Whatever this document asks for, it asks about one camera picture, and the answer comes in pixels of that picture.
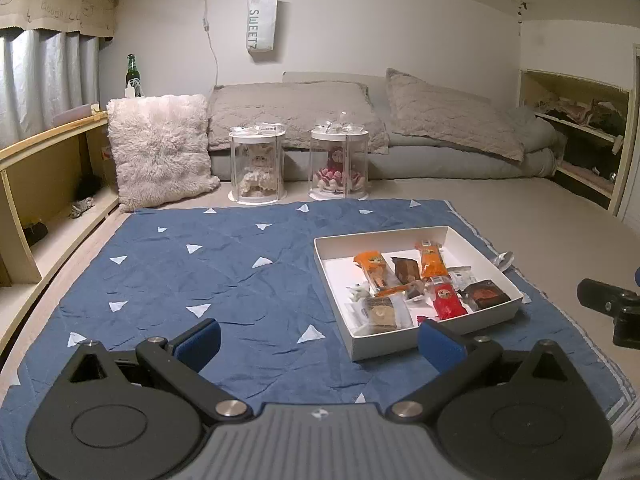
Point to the dark mooncake packet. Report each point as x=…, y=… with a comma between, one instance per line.
x=485, y=296

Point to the small red candy packet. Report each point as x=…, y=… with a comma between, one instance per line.
x=422, y=320

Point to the orange bread packet green circle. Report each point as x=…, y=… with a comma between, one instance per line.
x=377, y=272

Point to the grey curtain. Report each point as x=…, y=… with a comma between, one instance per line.
x=45, y=85

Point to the fluffy cream pillow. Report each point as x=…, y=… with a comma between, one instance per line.
x=160, y=150

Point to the orange foil snack packet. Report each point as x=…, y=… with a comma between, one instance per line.
x=431, y=260

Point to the silver foil wrapper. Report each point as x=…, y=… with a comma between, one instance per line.
x=502, y=260

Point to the flat grey quilted pillow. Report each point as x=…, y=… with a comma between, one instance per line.
x=295, y=110

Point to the clear case with cream doll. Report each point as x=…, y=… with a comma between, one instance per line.
x=257, y=135

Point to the white charger plug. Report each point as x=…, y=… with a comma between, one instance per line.
x=130, y=92

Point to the clear packet round pastry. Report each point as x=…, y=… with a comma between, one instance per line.
x=380, y=314

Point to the red packet with green circle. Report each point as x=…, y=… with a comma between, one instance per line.
x=446, y=302

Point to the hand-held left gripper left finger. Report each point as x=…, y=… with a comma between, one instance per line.
x=197, y=345

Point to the small black object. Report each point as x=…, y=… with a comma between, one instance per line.
x=36, y=232

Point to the red plush doll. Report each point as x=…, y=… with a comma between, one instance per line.
x=337, y=170

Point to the crumpled cloth pile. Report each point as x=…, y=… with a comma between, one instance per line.
x=580, y=110

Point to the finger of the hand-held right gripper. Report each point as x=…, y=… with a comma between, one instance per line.
x=605, y=300

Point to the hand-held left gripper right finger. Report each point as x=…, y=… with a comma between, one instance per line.
x=440, y=345

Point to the white hanging bag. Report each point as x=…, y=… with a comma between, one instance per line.
x=261, y=20

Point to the white cardboard box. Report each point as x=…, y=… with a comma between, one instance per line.
x=345, y=260

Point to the green glass bottle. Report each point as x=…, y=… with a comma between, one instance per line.
x=132, y=72

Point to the clear case with red doll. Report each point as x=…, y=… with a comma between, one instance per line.
x=340, y=135

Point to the angled grey quilted pillow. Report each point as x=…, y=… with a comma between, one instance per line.
x=450, y=115

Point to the brown chocolate bar packet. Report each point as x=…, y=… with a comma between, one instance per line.
x=405, y=270

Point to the folded grey duvet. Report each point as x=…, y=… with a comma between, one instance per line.
x=450, y=165

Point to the wooden wall cabinet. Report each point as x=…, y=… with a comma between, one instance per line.
x=575, y=85

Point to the small white clear packet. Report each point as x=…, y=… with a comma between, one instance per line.
x=460, y=276

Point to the beige valance with drawings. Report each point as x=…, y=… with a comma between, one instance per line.
x=55, y=2

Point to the cream plush doll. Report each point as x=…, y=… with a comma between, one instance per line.
x=259, y=170

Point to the cardboard box with red mark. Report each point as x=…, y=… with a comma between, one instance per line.
x=109, y=160

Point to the wooden shelf unit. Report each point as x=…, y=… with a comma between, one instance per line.
x=45, y=160

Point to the flat pink object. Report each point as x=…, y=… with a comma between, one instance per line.
x=75, y=114

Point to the blue mat with white triangles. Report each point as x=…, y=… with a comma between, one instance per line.
x=200, y=285

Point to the clear packet green snack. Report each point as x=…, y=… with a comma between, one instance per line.
x=360, y=293

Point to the clear crinkled snack packet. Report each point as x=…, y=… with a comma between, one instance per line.
x=415, y=291

